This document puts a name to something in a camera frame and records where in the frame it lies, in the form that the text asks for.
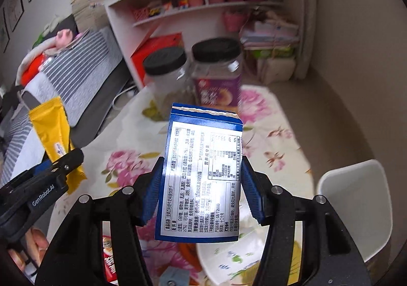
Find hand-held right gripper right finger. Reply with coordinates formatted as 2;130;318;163
240;156;372;286

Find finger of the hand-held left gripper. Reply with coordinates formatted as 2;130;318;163
41;148;85;180

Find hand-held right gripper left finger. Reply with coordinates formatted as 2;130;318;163
35;156;166;286

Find yellow snack packet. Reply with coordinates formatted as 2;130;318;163
28;96;87;194

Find blue snack packet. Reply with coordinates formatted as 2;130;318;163
154;102;245;244

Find printed white paper cup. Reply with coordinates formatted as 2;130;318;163
195;229;271;286

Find red instant noodle cup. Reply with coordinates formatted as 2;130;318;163
102;235;119;283

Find white plastic bin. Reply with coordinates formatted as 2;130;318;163
318;159;392;263

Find person's left hand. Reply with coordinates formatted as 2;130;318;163
8;228;50;274

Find floral cloth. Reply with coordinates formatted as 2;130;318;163
48;84;314;286

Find orange peel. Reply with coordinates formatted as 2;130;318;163
179;243;201;269

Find striped blanket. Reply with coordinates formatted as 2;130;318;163
0;27;124;178

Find orange cloth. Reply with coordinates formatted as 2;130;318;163
19;54;46;85

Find clear jar black lid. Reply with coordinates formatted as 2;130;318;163
143;48;194;119

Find purple label jar black lid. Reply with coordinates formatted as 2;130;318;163
191;37;244;115

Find white bag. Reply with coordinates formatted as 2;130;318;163
257;57;297;84

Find pink plush toy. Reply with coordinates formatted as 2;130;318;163
55;28;74;48

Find red box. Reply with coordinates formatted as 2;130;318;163
131;33;185;78

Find green box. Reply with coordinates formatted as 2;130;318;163
251;48;295;60

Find pink basket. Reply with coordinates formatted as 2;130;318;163
133;6;151;21
223;9;249;32

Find small toys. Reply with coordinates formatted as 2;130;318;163
148;0;188;16

